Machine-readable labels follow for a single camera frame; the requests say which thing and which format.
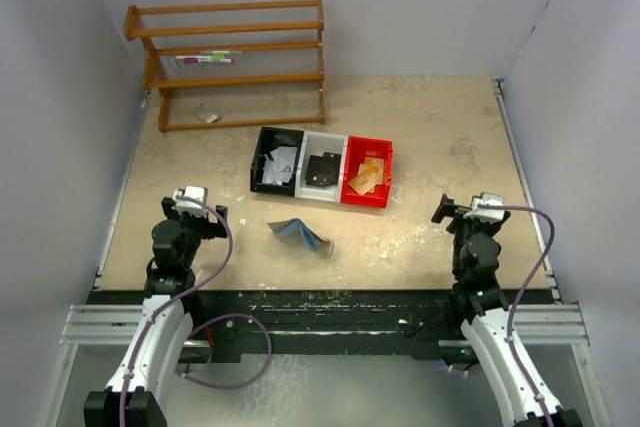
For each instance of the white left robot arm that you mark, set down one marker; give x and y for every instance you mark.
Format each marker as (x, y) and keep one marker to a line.
(136, 392)

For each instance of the clear plastic piece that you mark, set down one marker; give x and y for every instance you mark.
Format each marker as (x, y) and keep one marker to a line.
(206, 114)

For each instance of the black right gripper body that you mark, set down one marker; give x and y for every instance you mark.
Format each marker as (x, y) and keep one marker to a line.
(444, 210)

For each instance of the black VIP cards stack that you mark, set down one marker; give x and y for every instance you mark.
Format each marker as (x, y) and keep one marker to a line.
(323, 170)

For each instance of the white plastic bin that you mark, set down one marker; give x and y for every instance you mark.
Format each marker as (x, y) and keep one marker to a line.
(316, 143)

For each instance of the red plastic bin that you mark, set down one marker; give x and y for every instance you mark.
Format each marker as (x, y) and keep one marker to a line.
(358, 148)

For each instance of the pink marker pen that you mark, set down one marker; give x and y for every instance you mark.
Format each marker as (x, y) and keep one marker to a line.
(198, 59)

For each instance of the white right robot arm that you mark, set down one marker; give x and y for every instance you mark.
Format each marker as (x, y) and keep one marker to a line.
(487, 319)

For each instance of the gold VIP cards stack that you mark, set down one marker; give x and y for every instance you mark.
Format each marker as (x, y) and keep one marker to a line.
(369, 175)

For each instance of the black plastic bin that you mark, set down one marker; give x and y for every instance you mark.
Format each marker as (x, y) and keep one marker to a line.
(269, 139)

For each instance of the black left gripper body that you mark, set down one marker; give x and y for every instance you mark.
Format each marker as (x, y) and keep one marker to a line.
(216, 229)

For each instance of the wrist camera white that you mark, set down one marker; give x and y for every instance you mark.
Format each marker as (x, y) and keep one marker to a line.
(191, 200)
(486, 208)

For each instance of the wooden shelf rack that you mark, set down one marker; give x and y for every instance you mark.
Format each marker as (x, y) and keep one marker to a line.
(155, 76)

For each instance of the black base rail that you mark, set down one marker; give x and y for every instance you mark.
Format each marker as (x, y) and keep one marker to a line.
(319, 322)

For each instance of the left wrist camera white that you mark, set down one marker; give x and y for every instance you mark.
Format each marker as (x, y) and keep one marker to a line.
(191, 200)

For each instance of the green marker pen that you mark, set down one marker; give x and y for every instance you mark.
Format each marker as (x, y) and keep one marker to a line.
(220, 53)

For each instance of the silver VIP cards stack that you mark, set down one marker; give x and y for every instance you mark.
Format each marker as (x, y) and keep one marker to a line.
(279, 166)

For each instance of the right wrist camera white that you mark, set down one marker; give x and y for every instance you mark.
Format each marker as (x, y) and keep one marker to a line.
(486, 208)

